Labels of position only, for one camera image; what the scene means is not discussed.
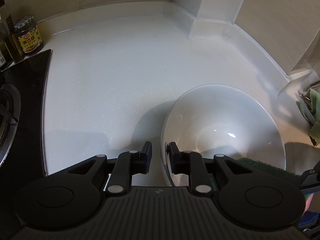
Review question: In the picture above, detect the dark sauce bottle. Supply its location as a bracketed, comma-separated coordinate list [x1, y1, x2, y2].
[1, 0, 25, 63]

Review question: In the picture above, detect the yellow label sauce jar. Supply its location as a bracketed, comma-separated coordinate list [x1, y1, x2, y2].
[14, 15, 43, 56]

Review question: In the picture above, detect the white ceramic bowl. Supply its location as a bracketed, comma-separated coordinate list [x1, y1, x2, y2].
[161, 84, 286, 186]

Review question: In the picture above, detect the pink green sponge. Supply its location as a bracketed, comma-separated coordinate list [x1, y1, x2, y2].
[209, 157, 314, 212]

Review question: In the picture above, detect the green dish cloth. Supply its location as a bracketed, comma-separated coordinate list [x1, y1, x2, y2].
[297, 87, 319, 146]

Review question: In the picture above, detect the black gas stove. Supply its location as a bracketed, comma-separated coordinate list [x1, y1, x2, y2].
[1, 49, 52, 239]

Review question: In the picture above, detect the clear white label bottle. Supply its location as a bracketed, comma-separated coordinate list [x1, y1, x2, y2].
[0, 20, 13, 70]

